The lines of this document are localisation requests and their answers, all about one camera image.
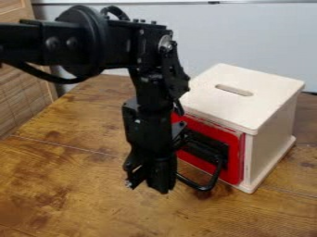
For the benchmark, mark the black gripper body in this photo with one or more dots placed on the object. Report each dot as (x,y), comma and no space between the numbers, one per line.
(149,134)

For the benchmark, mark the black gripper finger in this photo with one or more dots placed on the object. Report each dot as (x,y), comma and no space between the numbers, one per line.
(137,173)
(162,175)

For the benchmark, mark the red drawer front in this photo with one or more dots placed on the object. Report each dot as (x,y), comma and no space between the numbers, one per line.
(213,142)

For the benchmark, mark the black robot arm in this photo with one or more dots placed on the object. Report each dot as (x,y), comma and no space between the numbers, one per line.
(74,48)

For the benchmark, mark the light wooden box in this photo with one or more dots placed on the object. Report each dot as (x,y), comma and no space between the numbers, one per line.
(244,108)

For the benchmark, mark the wooden slatted panel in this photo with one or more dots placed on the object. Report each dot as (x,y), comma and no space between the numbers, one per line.
(24,94)

